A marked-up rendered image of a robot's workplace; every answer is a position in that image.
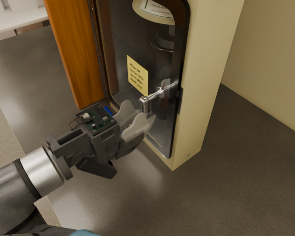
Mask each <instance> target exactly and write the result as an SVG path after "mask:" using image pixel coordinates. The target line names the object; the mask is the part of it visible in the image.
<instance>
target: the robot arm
mask: <svg viewBox="0 0 295 236"><path fill-rule="evenodd" d="M73 117H74V120H73V121H71V122H70V124H71V123H72V122H74V121H75V123H76V126H75V128H74V129H73V128H72V127H71V126H70V124H69V126H70V127H71V129H70V131H69V132H67V133H65V134H63V135H61V136H59V137H57V138H55V137H54V136H53V134H52V133H51V134H50V135H48V136H46V137H44V139H45V140H46V142H47V145H46V147H47V148H44V147H39V148H37V149H35V150H34V151H32V152H30V153H28V154H26V155H24V156H22V157H20V158H18V159H16V160H15V161H13V162H11V163H9V164H7V165H5V166H3V167H1V168H0V236H101V235H99V234H95V233H92V232H91V231H89V230H87V229H80V230H76V229H69V228H63V227H57V226H52V225H48V224H47V223H46V222H45V220H44V218H43V217H42V215H41V214H40V212H39V210H38V209H37V207H36V206H35V205H34V203H35V202H36V201H38V200H39V199H41V198H42V197H44V196H46V195H48V194H49V193H51V192H52V191H54V190H56V189H58V188H59V187H61V186H62V185H64V180H66V181H67V180H69V179H71V178H72V177H73V174H72V172H71V170H70V168H71V167H73V166H74V165H75V166H76V168H77V169H78V170H81V171H85V172H87V173H91V174H94V175H97V176H100V177H104V178H107V179H112V178H113V177H114V176H115V175H116V174H117V172H118V171H117V170H116V169H115V167H114V166H113V163H112V162H111V160H112V159H114V158H115V159H116V160H117V159H119V158H120V157H122V156H125V155H127V154H129V153H131V152H132V151H133V150H135V148H136V147H137V146H138V145H139V144H140V143H141V142H142V140H143V139H144V137H145V136H146V134H147V133H148V132H149V130H150V129H151V127H152V126H153V124H154V122H155V119H156V115H155V114H154V115H152V116H150V117H148V118H146V116H145V114H144V113H143V112H142V113H140V110H139V109H138V110H135V109H134V107H133V105H132V103H131V101H130V100H125V101H123V102H122V104H121V106H120V109H119V112H118V113H117V114H116V115H114V116H112V115H111V114H110V113H109V112H108V111H107V110H106V109H105V108H104V107H103V106H102V105H99V103H96V104H94V105H92V106H90V107H87V108H85V109H83V110H81V111H80V112H78V113H75V114H73ZM130 124H132V125H131V126H130V127H128V128H127V129H125V128H126V127H127V126H128V125H130ZM121 132H122V133H121ZM120 133H121V138H122V140H121V139H120V138H119V134H120Z"/></svg>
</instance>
